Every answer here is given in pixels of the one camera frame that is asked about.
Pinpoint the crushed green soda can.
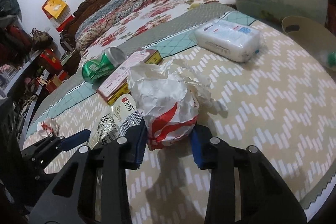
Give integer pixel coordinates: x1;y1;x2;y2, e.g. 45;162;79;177
81;47;125;84

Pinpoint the white barcode snack wrapper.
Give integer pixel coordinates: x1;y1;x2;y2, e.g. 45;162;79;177
88;93;142;148

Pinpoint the yellow pink cardboard box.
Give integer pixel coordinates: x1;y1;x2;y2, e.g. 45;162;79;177
97;49;162;106

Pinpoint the small crumpled red white wrapper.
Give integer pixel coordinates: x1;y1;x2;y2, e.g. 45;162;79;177
37;118;59;138

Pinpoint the cluttered dark shelf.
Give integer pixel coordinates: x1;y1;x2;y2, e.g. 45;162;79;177
1;0;63;135

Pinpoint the yellow red wall calendar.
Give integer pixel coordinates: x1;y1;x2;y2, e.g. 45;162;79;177
42;0;74;33

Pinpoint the white red paper bag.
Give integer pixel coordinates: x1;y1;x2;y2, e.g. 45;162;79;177
127;59;228;151

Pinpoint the carved dark wooden headboard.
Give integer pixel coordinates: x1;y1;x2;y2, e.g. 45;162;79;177
60;0;110;51

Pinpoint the white tissue pack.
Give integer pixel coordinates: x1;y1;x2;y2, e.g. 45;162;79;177
194;19;264;63

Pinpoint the floral bed quilt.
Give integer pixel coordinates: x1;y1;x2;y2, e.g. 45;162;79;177
75;0;236;60

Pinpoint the beige round trash bin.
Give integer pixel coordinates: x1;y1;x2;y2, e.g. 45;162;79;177
281;16;335;72

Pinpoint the zigzag patterned beige mat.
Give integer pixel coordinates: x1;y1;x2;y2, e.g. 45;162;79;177
22;20;336;224

